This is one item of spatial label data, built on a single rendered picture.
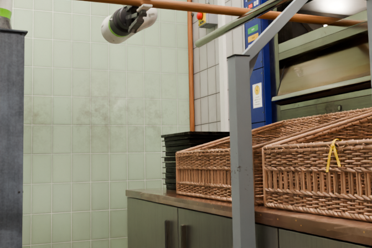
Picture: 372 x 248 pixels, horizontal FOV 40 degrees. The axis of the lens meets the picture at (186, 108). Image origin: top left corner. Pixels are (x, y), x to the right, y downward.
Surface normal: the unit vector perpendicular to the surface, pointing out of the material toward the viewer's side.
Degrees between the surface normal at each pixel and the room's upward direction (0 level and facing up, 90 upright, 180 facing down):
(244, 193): 90
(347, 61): 70
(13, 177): 90
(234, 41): 90
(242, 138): 90
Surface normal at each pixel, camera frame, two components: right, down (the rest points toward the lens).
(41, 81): 0.39, -0.11
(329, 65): -0.88, -0.36
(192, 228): -0.92, -0.02
